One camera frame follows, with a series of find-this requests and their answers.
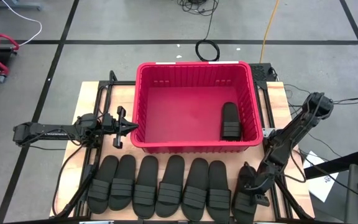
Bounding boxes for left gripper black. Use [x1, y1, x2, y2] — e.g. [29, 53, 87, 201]
[101, 106, 140, 149]

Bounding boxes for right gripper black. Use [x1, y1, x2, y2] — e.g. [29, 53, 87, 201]
[244, 163, 275, 207]

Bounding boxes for red plastic bin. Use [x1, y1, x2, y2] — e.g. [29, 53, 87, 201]
[130, 60, 264, 154]

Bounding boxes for white paper sheet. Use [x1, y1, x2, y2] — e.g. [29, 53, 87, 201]
[302, 150, 341, 203]

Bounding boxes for black beam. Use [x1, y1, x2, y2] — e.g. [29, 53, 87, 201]
[303, 149, 358, 181]

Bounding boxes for black power box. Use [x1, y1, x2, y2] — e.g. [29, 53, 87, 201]
[249, 62, 275, 83]

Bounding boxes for grey desk foot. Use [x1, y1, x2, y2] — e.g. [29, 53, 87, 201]
[0, 0, 42, 11]

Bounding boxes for black aluminium rig frame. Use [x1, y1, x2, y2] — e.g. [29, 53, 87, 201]
[50, 70, 136, 219]
[250, 80, 315, 220]

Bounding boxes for black looping cable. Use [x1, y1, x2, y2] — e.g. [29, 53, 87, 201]
[52, 144, 85, 217]

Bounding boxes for coiled black cable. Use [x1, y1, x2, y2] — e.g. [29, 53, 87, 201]
[195, 9, 221, 65]

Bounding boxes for thin black floor cable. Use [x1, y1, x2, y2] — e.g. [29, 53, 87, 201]
[283, 83, 358, 109]

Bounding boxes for tangled black cables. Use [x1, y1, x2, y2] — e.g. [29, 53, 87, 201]
[177, 0, 221, 17]

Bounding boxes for white floor cable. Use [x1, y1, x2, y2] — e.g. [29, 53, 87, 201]
[1, 0, 43, 47]

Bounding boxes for yellow floor cable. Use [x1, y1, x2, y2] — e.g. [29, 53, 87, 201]
[259, 0, 281, 64]

